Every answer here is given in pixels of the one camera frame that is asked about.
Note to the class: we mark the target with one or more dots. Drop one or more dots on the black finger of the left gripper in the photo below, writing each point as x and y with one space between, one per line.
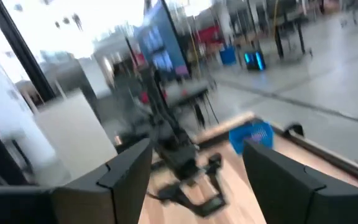
194 203
215 161

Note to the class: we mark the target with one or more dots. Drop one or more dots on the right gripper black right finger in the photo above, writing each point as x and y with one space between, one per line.
291 193

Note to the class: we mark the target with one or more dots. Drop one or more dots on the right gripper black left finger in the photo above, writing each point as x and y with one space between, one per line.
104 199

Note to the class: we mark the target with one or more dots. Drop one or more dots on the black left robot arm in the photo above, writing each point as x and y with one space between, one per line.
166 124

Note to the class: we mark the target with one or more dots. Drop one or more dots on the blue plastic basket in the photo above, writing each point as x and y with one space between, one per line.
250 134

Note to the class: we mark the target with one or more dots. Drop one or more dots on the white cylindrical lampshade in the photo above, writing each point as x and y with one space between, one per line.
73 140

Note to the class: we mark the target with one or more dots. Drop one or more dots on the blue bin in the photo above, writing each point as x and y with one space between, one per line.
227 56

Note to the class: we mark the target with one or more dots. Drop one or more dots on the black box cyan lights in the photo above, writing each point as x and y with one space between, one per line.
255 60

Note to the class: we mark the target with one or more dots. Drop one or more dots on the blue screen monitor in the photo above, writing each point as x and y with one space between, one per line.
163 46

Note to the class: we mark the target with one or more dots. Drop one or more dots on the black desk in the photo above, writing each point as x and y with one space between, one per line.
291 18

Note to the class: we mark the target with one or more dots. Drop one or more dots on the black metal post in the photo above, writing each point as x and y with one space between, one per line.
20 53

